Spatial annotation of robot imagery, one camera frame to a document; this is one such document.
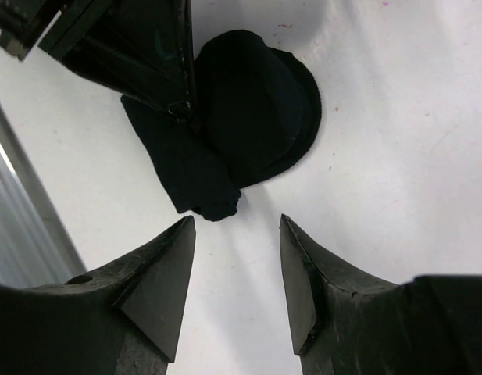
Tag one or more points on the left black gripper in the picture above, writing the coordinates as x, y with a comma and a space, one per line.
141, 49

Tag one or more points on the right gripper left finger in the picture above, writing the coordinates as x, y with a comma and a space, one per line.
121, 318

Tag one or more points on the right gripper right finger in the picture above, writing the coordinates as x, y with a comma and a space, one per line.
344, 320

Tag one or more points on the black sock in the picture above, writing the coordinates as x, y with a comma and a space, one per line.
259, 111

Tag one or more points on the aluminium front rail frame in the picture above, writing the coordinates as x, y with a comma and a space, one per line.
35, 247

